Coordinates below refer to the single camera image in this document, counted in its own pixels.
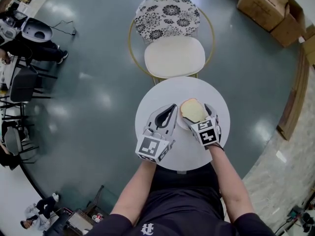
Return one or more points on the open laptop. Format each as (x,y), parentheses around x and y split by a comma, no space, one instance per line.
(78,219)

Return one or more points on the toast bread slice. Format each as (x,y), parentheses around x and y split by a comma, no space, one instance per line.
(193,109)

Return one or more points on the person's left forearm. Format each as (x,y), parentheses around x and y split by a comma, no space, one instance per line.
(135,193)

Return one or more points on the black equipment pile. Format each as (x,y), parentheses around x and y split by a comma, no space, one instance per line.
(306,217)

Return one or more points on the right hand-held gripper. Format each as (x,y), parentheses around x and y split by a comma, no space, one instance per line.
(208,136)

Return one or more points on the grey back black frame chair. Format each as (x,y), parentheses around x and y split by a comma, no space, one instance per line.
(12,139)

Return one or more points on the grey upholstered chair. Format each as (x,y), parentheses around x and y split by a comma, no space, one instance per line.
(23,85)

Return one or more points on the person's black trousers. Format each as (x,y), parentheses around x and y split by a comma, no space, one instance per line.
(184,178)

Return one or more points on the pile of cardboard boxes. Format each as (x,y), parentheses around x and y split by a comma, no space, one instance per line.
(265,6)

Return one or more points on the floral backed white chair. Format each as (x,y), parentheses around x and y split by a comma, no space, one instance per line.
(174,56)

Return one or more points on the floral black white cushion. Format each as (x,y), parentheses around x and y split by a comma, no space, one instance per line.
(167,13)

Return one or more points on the small white plate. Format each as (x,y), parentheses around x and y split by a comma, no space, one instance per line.
(180,125)

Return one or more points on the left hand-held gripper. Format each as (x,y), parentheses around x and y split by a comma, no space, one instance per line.
(147,147)

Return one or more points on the person's right forearm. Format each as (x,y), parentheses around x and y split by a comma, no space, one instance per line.
(229,181)

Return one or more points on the round white side table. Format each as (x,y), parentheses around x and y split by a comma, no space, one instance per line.
(182,90)

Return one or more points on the large flat cardboard sheet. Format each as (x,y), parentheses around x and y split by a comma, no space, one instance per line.
(310,48)

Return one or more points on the person's black shirt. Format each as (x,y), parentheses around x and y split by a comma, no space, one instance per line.
(182,213)

